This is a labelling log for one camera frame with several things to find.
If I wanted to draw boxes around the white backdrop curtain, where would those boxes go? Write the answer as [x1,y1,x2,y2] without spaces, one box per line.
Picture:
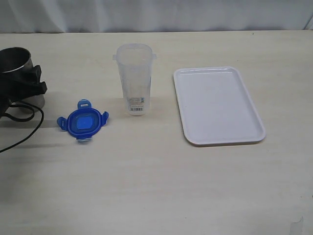
[0,0,313,33]

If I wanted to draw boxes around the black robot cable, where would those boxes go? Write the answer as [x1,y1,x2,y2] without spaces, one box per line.
[0,100,45,153]

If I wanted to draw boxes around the blue plastic lid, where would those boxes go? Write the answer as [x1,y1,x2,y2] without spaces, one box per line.
[57,99,109,141]

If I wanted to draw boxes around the clear plastic tall container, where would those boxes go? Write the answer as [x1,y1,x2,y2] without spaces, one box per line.
[113,44,156,116]

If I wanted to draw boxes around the stainless steel cup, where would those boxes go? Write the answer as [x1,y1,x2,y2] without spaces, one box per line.
[0,47,45,108]

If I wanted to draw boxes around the white rectangular tray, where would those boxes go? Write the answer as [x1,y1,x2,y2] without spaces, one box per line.
[173,67,266,146]

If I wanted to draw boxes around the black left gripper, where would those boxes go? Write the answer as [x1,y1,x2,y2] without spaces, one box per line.
[0,65,47,122]

